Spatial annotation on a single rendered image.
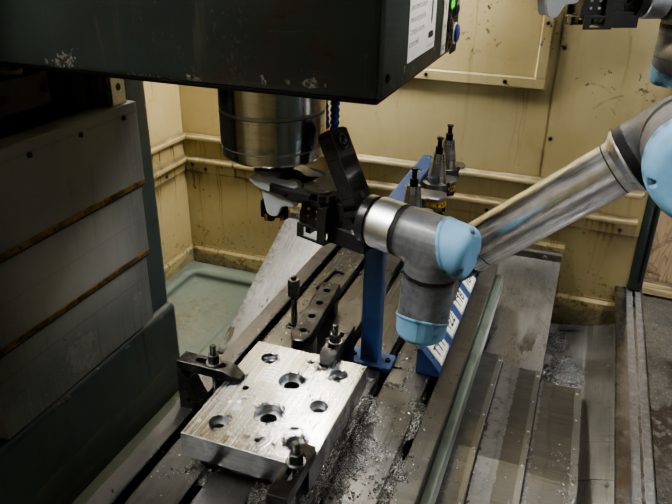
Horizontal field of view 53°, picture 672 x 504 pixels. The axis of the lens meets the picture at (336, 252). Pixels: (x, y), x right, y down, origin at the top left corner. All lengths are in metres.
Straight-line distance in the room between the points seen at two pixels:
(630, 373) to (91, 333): 1.23
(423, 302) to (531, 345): 1.01
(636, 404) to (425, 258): 0.87
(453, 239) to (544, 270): 1.21
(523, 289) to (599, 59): 0.66
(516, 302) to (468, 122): 0.53
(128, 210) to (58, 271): 0.23
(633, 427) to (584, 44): 0.96
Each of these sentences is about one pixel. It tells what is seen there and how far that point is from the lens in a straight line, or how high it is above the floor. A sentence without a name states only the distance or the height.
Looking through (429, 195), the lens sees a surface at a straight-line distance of 1.49.
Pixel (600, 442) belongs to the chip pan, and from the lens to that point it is 1.74.
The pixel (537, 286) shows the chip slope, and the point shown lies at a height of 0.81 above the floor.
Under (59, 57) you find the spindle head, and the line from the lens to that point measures 1.07.
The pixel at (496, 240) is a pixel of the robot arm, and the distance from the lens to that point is 1.01.
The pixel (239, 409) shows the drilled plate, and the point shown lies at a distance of 1.21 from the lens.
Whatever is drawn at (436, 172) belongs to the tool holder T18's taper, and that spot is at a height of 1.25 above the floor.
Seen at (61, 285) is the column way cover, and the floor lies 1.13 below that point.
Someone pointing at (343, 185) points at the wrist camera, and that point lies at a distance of 0.96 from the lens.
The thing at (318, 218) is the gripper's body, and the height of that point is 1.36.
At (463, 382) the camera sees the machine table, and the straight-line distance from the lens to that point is 1.49.
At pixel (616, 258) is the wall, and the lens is 2.10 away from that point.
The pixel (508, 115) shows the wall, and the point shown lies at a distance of 1.98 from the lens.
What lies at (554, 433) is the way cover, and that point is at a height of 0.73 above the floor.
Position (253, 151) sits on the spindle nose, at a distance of 0.97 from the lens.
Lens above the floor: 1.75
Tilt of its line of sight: 26 degrees down
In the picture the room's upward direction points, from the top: 1 degrees clockwise
